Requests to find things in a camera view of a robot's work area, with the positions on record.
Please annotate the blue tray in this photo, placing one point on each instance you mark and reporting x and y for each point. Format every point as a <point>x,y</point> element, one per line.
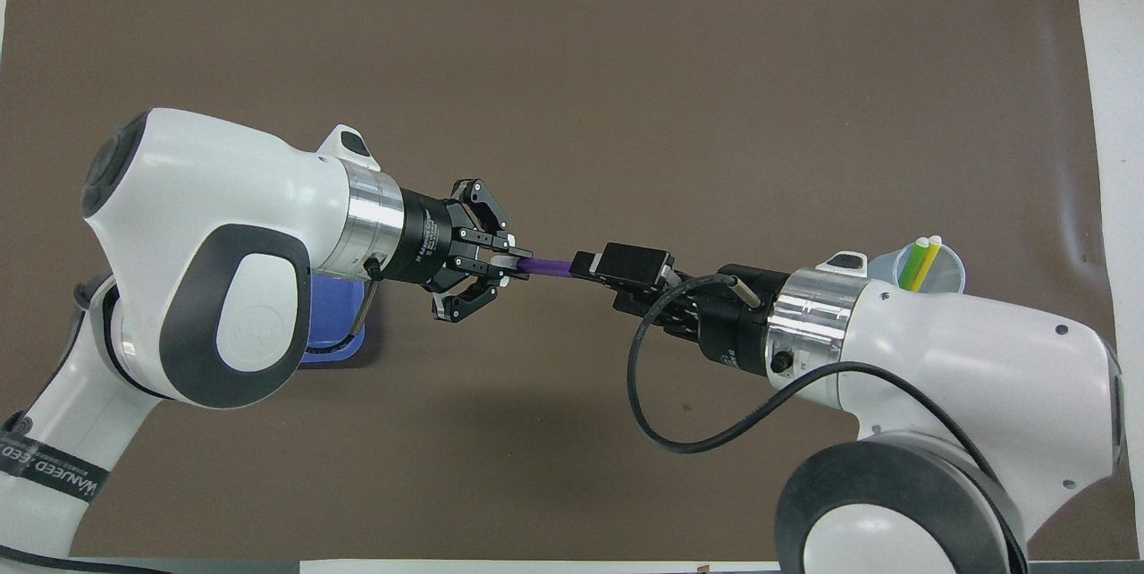
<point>332,324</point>

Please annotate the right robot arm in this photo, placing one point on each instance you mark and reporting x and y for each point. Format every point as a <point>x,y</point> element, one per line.
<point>965,359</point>

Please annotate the purple pen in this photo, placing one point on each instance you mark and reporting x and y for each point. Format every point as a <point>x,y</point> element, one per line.
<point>545,266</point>

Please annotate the green pen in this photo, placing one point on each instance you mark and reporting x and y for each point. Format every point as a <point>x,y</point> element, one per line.
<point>913,266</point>

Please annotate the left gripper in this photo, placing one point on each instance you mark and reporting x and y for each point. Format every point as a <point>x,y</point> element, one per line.
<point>424,239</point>

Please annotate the yellow pen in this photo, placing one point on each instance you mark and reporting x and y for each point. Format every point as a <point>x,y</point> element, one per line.
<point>927,261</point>

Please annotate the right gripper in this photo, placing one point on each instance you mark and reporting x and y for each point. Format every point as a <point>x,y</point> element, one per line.
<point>737,324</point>

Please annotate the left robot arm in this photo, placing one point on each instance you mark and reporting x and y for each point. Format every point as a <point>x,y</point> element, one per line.
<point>206,198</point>

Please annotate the clear plastic cup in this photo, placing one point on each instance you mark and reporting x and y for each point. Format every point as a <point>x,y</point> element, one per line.
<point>946,274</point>

